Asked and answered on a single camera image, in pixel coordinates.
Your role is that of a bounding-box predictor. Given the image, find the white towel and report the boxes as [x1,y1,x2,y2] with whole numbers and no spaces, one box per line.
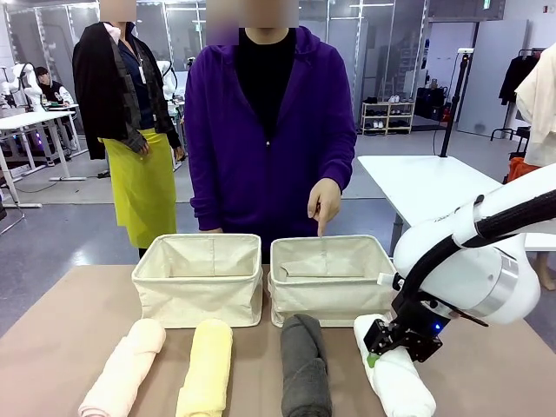
[353,314,437,417]

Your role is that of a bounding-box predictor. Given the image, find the person's right forearm purple sleeve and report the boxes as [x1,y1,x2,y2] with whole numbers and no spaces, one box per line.
[186,160,225,232]

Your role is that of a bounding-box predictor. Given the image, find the white side table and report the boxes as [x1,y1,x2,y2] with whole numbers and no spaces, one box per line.
[356,155,556,255]

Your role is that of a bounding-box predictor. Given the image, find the person's left forearm purple sleeve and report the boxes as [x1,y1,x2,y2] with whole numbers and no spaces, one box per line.
[321,138,358,193]

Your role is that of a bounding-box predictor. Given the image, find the wooden shoe rack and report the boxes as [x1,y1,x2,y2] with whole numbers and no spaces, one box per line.
[361,95,416,136]

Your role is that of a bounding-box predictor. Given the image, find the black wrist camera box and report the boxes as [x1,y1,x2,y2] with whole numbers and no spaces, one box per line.
[390,273,453,344]

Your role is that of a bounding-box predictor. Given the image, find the mannequin in yellow apron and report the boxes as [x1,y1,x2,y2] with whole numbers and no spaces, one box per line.
[72,0,182,258]

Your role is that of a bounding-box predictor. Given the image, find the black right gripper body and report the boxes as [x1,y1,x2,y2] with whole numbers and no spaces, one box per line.
[363,318,444,364]

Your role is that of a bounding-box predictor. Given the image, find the yellow towel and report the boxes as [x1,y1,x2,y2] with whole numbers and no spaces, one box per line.
[175,318,235,417]

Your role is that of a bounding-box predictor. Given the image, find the pink towel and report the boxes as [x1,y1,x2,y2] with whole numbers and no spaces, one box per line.
[77,318,167,417]

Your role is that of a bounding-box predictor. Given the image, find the grey towel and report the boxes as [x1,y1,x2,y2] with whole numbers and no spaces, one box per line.
[280,314,334,417]

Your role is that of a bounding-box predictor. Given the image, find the cream fabric basket with tag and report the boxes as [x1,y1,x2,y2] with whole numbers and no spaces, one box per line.
[268,234,397,328]

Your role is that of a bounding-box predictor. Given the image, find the clothes rack with black jacket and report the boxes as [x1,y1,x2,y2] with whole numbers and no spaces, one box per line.
[490,47,549,142]

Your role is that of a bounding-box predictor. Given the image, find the mannequin in cream garment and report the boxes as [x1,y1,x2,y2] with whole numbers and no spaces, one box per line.
[514,43,556,169]

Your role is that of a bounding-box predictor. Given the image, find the person in purple hoodie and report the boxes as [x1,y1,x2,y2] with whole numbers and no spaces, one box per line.
[184,0,358,264]

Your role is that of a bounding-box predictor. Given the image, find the white background desk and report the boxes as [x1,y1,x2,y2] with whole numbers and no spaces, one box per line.
[0,103,82,182]

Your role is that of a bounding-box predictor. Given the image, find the cream fabric basket plain lining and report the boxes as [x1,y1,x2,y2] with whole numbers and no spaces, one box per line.
[131,233,265,330]

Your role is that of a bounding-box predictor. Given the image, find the black camera pole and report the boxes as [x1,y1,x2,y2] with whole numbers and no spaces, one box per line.
[439,47,474,158]

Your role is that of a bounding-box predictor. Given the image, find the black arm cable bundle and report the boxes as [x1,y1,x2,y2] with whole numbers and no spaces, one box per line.
[390,194,556,325]

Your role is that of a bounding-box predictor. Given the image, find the orange cloth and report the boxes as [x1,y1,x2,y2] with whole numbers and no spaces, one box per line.
[506,156,540,184]

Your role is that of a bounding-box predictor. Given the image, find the person's left hand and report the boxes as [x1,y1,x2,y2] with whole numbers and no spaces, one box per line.
[307,178,342,238]

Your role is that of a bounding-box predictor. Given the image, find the black bags stack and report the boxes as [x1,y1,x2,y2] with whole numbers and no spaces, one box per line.
[414,85,449,121]

